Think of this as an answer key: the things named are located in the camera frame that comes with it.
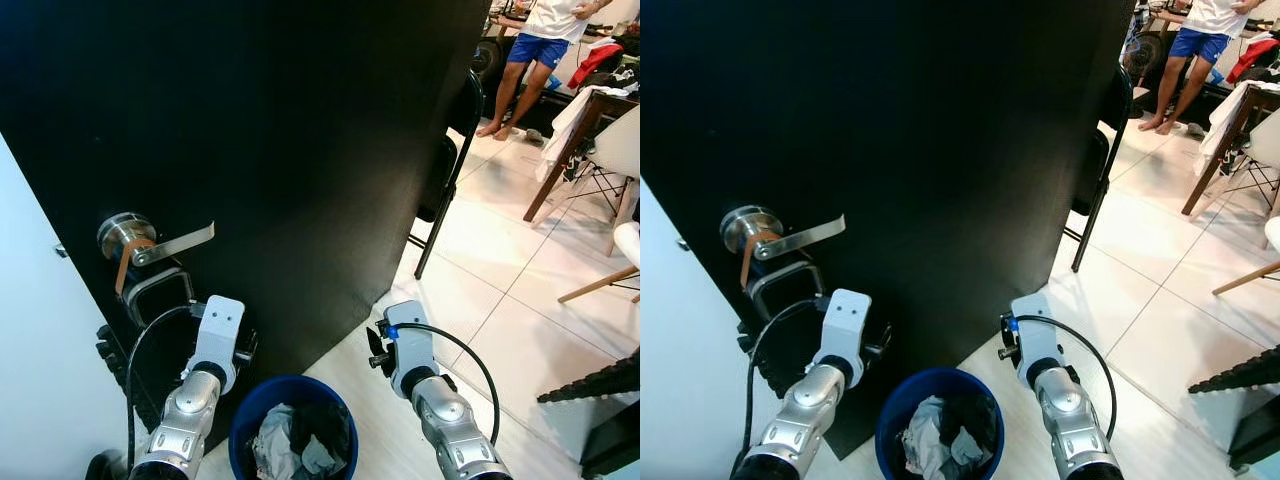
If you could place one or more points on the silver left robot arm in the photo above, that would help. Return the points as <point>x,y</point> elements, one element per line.
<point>185,420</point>
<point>805,425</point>

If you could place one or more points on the blue plastic bucket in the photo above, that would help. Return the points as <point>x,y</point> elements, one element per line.
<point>888,432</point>
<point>240,440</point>

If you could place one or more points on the crumpled grey white rubbish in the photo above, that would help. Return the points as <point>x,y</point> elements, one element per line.
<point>280,445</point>
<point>930,440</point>

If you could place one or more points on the black foam puzzle mat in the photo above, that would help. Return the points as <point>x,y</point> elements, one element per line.
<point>108,355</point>
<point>1240,372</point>
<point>747,340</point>
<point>595,385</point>

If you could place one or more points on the black folding chair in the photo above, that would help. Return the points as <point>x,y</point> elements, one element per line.
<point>440,170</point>
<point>1092,165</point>

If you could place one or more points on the white chair wooden legs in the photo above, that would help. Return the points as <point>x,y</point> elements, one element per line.
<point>628,245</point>
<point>1273,235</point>

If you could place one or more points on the white draped cloth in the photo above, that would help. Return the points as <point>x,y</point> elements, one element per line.
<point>568,122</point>
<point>1222,118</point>

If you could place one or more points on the black round fan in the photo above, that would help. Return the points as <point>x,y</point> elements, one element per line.
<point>1143,52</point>
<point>488,57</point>

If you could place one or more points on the white chair metal legs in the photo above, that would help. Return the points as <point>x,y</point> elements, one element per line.
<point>622,148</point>
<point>1268,145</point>

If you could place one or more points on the brown wooden table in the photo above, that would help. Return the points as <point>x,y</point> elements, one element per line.
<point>1255,98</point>
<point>595,103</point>

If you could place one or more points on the person in white shirt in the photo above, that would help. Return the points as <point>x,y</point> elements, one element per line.
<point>540,48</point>
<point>1195,45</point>

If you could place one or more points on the red cloth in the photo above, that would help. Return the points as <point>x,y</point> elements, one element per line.
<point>1252,55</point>
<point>595,60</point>

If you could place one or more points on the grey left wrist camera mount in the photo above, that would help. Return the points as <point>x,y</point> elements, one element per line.
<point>845,330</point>
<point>218,335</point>

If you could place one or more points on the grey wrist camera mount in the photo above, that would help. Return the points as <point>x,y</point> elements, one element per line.
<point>1037,335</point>
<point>845,330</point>
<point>218,335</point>
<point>412,340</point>

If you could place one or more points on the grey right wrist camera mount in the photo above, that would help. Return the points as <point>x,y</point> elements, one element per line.
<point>412,340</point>
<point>1037,335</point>

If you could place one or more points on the black door frame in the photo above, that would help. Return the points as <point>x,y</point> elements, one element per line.
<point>1257,435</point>
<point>612,440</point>

